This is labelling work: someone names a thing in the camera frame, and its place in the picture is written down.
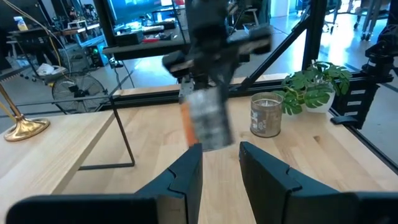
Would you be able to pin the black table frame rail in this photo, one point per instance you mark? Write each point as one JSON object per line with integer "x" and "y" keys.
{"x": 155, "y": 95}

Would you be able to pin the glass candle jar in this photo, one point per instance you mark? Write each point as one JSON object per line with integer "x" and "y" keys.
{"x": 266, "y": 116}

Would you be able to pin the round floor fan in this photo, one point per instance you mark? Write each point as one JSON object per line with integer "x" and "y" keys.
{"x": 77, "y": 93}

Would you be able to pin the gold brass candlestick holder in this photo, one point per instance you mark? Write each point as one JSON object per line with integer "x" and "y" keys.
{"x": 26, "y": 127}

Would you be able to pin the black desk with equipment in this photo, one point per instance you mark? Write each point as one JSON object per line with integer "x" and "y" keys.
{"x": 143, "y": 46}

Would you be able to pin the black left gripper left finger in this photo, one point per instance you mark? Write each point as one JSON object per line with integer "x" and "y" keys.
{"x": 149, "y": 208}

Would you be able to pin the orange scented candle box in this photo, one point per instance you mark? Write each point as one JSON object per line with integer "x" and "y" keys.
{"x": 210, "y": 121}

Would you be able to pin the green plant in white pot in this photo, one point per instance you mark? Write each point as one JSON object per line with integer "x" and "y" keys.
{"x": 314, "y": 88}

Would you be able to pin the wooden riser shelf black legs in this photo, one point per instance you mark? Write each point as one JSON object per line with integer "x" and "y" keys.
{"x": 46, "y": 146}

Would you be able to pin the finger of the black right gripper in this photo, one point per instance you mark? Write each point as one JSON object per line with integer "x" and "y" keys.
{"x": 186, "y": 90}
{"x": 224, "y": 77}

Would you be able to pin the black diagonal frame brace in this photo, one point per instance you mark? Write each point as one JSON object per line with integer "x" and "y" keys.
{"x": 273, "y": 53}

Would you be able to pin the black vertical frame post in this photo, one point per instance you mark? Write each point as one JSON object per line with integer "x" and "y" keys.
{"x": 314, "y": 34}

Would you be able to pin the black mount with white labels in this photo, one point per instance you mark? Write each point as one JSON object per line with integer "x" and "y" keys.
{"x": 357, "y": 96}

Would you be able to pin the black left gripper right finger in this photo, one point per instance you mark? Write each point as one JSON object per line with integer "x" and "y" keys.
{"x": 280, "y": 199}

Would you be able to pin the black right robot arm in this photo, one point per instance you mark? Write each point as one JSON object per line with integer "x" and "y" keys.
{"x": 206, "y": 9}

